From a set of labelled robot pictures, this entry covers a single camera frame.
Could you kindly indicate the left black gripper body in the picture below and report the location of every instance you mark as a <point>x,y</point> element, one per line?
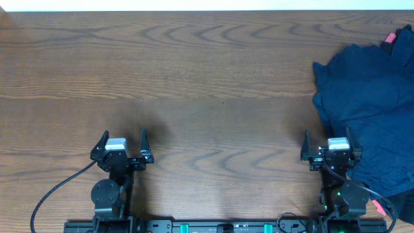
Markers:
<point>136,166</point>

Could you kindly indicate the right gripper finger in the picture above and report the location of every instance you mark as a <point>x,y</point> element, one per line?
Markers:
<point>305,152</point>
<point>356,148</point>

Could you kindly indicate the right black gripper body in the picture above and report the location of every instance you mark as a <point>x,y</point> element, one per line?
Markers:
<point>316,162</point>

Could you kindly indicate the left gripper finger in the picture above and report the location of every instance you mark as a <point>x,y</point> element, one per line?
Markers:
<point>98,152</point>
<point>145,148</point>

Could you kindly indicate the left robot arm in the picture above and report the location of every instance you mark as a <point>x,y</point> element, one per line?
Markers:
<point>112,196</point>

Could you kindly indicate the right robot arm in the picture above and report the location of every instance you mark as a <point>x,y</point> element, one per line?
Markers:
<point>344,200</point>

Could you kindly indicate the pile of navy clothes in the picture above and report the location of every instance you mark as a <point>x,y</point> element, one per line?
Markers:
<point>369,92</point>

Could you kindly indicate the black garment with pink trim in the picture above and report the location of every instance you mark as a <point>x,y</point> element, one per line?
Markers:
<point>398,204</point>

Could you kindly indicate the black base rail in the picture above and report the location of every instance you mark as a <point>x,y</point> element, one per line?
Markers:
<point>283,225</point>

